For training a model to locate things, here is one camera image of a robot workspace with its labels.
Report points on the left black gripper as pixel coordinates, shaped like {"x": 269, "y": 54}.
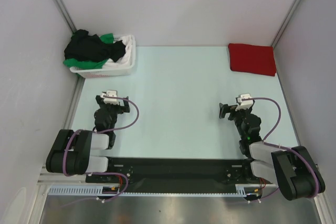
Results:
{"x": 121, "y": 108}

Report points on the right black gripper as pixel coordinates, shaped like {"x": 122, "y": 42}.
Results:
{"x": 225, "y": 108}

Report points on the black t shirt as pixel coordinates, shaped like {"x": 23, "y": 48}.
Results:
{"x": 85, "y": 47}

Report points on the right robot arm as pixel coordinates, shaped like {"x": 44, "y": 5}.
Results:
{"x": 292, "y": 169}

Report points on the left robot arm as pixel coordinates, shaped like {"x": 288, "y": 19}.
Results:
{"x": 70, "y": 153}

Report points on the white laundry basket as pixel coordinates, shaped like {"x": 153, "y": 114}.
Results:
{"x": 119, "y": 69}

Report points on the white t shirt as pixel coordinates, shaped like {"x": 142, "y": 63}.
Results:
{"x": 125, "y": 44}

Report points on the folded red t shirt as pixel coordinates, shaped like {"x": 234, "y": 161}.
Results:
{"x": 252, "y": 59}

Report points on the green t shirt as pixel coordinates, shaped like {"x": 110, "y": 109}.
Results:
{"x": 86, "y": 62}

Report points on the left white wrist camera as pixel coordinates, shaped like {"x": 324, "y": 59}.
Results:
{"x": 109, "y": 97}

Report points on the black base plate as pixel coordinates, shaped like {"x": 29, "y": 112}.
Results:
{"x": 178, "y": 175}

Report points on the right white cable duct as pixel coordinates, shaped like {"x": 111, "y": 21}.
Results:
{"x": 249, "y": 189}

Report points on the white cable duct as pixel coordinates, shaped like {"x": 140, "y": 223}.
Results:
{"x": 249, "y": 189}
{"x": 75, "y": 190}

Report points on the aluminium rail frame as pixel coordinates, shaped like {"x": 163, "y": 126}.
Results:
{"x": 60, "y": 179}

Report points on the left white cable duct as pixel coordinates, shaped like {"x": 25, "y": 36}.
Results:
{"x": 75, "y": 190}

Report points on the right corner aluminium post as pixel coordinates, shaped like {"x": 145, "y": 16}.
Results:
{"x": 290, "y": 13}

